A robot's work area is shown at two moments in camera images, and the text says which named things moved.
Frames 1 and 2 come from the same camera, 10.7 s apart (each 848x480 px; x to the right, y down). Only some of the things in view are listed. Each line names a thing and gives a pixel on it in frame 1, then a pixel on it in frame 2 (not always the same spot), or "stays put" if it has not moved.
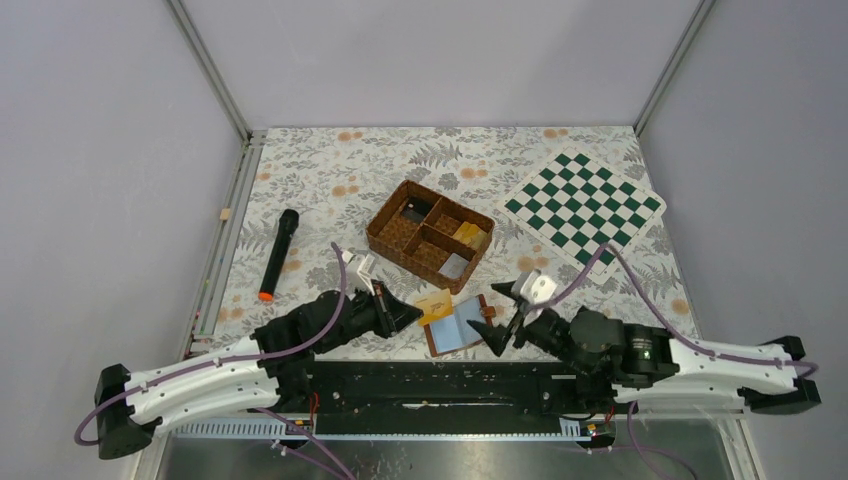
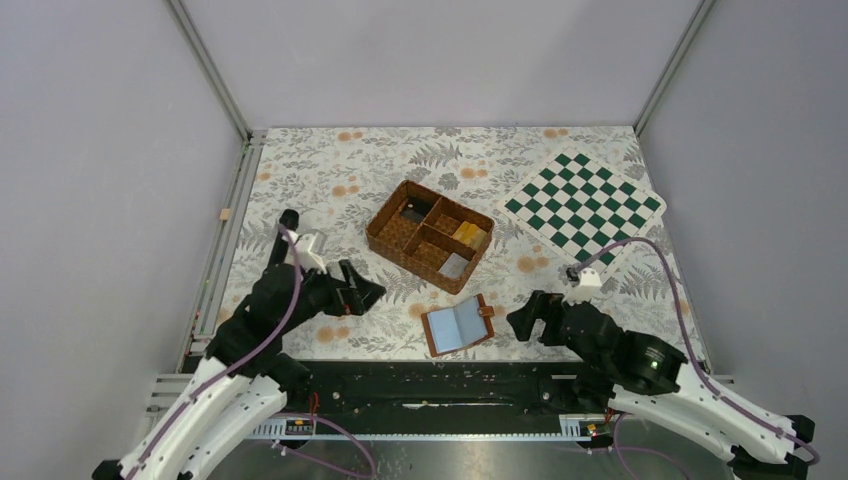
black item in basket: [416, 209] stays put
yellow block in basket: [471, 235] stays put
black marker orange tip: [288, 222] stays put
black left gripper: [378, 307] to [342, 287]
